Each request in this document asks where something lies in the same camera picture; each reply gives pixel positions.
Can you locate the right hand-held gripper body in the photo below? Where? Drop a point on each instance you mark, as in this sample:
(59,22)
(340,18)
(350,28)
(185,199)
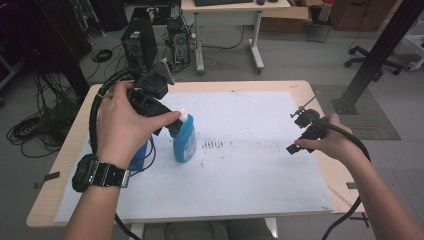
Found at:
(308,118)

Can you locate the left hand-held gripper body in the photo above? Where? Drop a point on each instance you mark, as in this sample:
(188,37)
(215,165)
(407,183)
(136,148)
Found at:
(150,88)

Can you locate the blue bottle with white cap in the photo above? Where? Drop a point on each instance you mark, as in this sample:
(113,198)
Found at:
(185,143)

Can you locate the person's right hand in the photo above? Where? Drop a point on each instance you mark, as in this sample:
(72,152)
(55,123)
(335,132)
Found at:
(336,140)

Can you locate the person's left hand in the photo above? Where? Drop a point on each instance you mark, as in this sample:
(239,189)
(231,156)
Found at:
(116,123)

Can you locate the black computer tower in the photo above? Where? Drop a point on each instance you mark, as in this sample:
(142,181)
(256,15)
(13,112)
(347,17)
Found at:
(138,43)

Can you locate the open computer case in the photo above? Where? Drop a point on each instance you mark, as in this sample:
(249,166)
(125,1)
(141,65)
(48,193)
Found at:
(178,43)

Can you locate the white table mat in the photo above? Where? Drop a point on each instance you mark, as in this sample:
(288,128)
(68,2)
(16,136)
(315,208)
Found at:
(240,180)

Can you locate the dark floor mat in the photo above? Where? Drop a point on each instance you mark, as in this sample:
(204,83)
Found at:
(373,123)

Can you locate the grey tape strip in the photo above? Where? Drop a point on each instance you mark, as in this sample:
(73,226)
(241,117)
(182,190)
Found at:
(351,185)
(46,180)

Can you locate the white table leg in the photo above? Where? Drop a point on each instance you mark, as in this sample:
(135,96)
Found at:
(271,228)
(136,231)

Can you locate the black office chair base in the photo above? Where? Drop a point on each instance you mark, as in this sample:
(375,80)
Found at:
(366,60)

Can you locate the black wrist watch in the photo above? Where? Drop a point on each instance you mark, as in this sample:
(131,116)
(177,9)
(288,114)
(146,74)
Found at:
(96,173)

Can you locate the black tape cross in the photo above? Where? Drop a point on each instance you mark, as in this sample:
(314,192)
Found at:
(361,219)

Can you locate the flat cardboard box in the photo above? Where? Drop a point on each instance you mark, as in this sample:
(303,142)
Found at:
(285,20)

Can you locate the white desk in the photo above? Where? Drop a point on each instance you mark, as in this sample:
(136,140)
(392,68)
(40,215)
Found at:
(226,15)

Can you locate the clear bottle with red cap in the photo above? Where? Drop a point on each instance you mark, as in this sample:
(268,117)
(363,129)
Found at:
(326,11)

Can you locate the black keyboard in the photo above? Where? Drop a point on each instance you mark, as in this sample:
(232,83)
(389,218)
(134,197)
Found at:
(221,2)

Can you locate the brown cabinet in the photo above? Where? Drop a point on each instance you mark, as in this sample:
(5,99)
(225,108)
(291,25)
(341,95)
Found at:
(361,15)

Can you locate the black curtain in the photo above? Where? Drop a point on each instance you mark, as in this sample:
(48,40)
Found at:
(43,40)

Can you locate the black computer mouse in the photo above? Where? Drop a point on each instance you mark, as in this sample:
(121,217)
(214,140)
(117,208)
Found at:
(260,2)

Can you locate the black aluminium post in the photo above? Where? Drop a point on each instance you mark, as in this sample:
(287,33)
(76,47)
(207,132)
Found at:
(376,56)

